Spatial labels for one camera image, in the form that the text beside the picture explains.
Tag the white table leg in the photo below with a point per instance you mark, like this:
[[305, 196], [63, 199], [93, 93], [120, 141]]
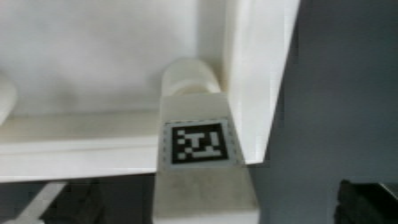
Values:
[[203, 186]]

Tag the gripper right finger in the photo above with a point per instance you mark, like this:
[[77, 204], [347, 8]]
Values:
[[367, 203]]

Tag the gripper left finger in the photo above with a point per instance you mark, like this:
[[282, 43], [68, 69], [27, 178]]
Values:
[[35, 210]]

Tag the white square table top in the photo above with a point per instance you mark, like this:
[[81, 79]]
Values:
[[86, 49]]

